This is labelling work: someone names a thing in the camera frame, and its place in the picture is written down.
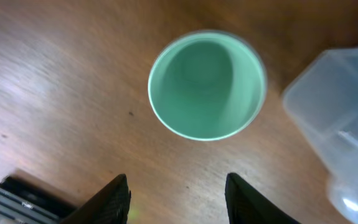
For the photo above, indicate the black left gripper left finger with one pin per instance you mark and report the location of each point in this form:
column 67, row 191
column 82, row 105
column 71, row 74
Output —
column 111, row 205

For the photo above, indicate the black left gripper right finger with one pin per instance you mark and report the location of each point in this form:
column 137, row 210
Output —
column 246, row 205

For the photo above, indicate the black ridged base block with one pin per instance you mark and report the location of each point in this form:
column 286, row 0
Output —
column 25, row 203

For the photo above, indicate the mint green cup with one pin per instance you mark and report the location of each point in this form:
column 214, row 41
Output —
column 207, row 85

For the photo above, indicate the clear plastic storage bin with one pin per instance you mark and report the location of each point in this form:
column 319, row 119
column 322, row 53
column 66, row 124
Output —
column 323, row 103

